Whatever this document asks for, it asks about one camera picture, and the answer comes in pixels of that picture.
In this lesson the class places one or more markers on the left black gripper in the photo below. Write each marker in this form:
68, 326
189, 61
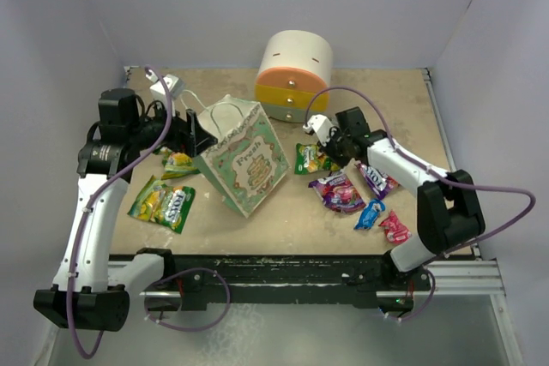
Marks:
187, 136

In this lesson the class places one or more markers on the purple berry candy bag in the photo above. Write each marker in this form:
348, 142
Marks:
338, 193

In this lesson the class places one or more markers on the purple Foxs candy bag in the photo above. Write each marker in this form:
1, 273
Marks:
380, 184

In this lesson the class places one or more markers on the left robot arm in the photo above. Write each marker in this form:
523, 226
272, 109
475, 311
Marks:
82, 296

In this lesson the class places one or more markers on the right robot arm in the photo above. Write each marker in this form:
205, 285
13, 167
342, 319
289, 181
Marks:
448, 208

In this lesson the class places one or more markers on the pastel mini drawer cabinet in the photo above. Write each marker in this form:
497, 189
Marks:
295, 65

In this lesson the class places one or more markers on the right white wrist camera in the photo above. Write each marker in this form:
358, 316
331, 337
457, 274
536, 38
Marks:
320, 126

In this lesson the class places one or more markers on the small blue snack packet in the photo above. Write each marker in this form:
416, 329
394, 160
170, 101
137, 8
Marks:
369, 215

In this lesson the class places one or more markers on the small red snack packet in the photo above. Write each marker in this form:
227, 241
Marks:
394, 230

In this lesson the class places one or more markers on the green Fresh paper bag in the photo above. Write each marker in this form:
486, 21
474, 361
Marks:
248, 160

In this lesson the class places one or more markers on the green Foxs candy bag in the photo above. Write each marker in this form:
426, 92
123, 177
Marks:
310, 159

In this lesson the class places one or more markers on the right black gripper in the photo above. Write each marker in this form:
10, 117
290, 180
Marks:
328, 148

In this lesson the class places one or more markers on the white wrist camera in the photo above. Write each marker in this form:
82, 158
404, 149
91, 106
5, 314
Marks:
175, 86
320, 126

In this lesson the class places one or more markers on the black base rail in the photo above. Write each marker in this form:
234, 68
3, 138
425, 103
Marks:
362, 281

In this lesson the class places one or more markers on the green yellow candy bag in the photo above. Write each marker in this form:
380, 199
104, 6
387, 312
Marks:
176, 165

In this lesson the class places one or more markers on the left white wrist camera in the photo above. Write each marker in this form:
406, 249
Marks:
175, 86

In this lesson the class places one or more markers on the large green Foxs bag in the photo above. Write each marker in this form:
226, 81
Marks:
163, 204

